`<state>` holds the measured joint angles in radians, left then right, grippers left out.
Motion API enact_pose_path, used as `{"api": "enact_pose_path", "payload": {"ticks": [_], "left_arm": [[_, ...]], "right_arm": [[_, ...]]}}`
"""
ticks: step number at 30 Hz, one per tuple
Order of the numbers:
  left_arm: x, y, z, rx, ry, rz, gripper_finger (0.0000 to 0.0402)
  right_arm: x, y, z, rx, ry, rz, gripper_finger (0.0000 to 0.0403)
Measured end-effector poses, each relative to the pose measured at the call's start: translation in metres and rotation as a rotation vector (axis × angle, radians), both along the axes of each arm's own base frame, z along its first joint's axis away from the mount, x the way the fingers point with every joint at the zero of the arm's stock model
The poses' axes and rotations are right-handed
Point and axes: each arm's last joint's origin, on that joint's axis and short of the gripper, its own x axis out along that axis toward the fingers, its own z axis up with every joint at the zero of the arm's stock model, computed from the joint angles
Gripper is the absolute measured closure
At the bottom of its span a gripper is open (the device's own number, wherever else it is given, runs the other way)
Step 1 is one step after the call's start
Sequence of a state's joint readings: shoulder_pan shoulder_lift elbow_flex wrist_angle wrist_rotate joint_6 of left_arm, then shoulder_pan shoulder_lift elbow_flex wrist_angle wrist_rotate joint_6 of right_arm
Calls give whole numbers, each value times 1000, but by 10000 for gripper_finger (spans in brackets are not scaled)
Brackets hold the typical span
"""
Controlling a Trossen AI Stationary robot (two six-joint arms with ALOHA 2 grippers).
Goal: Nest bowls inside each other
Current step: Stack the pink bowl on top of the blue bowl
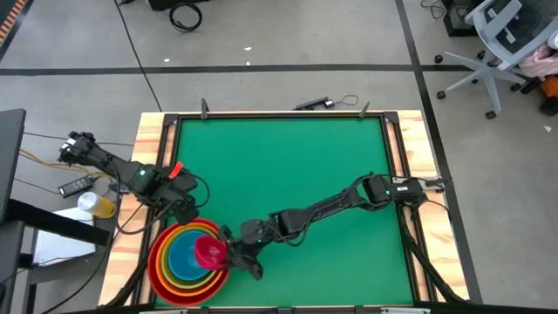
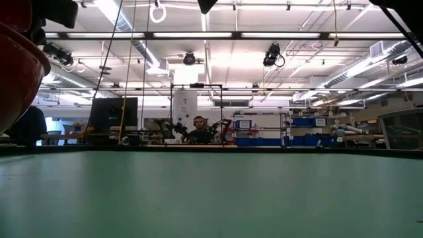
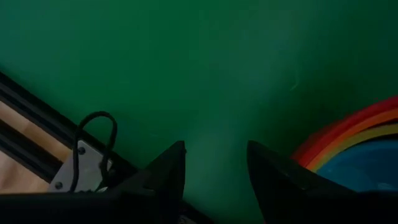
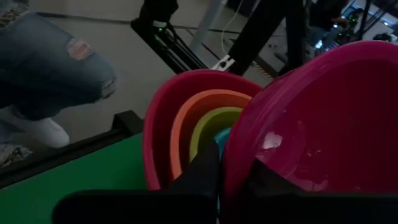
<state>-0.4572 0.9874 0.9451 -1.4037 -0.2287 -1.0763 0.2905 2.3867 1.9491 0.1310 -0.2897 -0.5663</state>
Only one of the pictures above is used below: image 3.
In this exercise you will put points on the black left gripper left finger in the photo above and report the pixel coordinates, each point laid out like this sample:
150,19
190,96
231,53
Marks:
164,174

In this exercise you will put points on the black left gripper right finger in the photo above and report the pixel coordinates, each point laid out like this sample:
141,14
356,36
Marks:
280,186

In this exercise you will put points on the red plastic bowl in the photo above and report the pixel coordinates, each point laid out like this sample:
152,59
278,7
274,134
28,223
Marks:
335,130

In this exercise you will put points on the orange plastic bowl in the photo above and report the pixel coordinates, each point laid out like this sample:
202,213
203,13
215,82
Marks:
348,135

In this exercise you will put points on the blue plastic bowl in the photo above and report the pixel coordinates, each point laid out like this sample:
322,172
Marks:
363,165

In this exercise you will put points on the yellow plastic bowl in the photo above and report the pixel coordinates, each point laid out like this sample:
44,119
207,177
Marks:
354,141

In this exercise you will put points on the light wooden board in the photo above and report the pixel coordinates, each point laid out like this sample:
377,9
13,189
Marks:
15,177

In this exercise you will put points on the silver metal corner bracket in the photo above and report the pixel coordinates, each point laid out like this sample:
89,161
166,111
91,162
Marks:
88,168

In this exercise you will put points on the black aluminium frame bar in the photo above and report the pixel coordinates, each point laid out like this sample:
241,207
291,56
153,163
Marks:
28,152
40,115

